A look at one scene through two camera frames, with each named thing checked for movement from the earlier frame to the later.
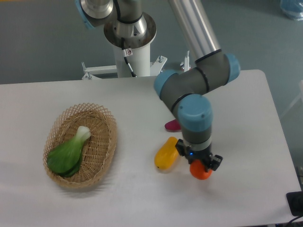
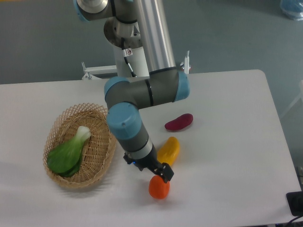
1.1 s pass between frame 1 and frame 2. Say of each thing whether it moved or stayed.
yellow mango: stayed
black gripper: moved
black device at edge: stayed
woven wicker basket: stayed
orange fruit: moved
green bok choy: stayed
